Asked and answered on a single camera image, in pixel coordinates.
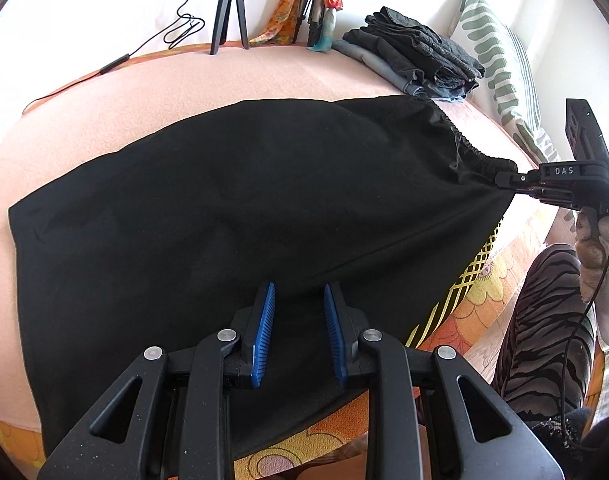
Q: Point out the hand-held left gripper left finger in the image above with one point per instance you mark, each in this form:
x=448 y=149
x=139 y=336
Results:
x=263 y=332

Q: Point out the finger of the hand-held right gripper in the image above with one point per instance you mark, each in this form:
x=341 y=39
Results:
x=544 y=196
x=514 y=178

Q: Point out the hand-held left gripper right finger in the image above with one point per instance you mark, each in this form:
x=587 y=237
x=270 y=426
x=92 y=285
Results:
x=335 y=332

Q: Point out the black pants with yellow stripes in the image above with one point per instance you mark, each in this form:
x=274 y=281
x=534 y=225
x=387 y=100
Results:
x=234 y=200

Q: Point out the person's right hand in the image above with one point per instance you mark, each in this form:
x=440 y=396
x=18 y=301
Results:
x=592 y=250

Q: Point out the orange floral bed sheet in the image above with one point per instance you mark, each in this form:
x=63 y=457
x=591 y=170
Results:
x=509 y=265

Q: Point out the grey striped pillow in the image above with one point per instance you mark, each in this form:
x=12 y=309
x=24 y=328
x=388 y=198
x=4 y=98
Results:
x=527 y=75

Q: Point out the person's leg in zebra-striped trousers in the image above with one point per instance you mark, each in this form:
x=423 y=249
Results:
x=539 y=330

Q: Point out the green leaf print pillow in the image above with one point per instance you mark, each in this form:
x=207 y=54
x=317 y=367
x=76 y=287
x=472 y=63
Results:
x=489 y=45

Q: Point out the black folded garment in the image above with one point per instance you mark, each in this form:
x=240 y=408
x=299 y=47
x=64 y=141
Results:
x=424 y=40

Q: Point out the blue-grey folded jeans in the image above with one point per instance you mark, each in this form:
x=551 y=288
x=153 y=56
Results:
x=384 y=67

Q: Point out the dark grey folded garment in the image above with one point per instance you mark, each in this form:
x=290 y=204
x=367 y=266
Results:
x=379 y=50

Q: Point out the person's black sock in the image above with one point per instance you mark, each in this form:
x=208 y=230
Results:
x=569 y=427

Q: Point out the colourful doll figure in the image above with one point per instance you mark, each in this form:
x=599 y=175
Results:
x=329 y=15

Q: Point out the pink blanket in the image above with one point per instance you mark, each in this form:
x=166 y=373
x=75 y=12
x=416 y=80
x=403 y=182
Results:
x=134 y=100

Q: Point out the grey folded stand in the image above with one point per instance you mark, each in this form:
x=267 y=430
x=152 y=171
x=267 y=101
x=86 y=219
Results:
x=312 y=0

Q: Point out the orange patterned cloth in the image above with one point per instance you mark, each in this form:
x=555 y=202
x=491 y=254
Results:
x=279 y=20

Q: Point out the black tripod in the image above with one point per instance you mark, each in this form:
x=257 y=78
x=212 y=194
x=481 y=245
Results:
x=229 y=5

